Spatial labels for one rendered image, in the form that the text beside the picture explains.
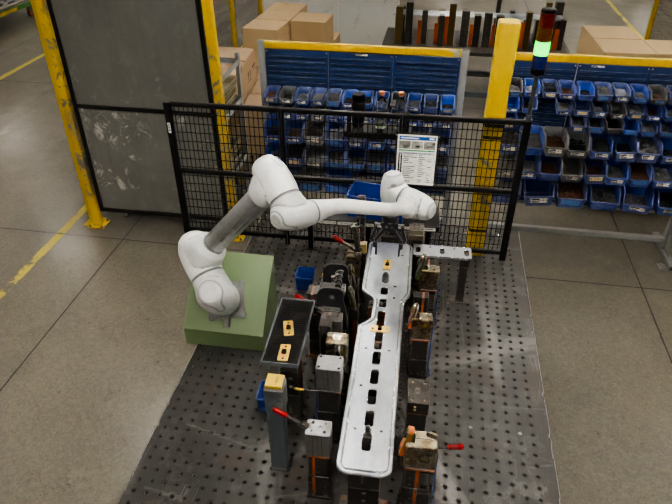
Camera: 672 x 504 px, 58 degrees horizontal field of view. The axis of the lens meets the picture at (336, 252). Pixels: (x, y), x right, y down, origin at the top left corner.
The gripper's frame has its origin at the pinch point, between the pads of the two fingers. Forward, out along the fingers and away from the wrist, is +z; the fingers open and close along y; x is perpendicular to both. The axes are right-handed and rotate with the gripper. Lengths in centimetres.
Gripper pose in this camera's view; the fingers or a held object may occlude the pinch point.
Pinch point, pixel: (387, 250)
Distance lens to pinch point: 290.9
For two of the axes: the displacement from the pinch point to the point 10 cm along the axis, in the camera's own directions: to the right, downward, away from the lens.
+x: 1.4, -5.6, 8.1
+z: -0.1, 8.2, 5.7
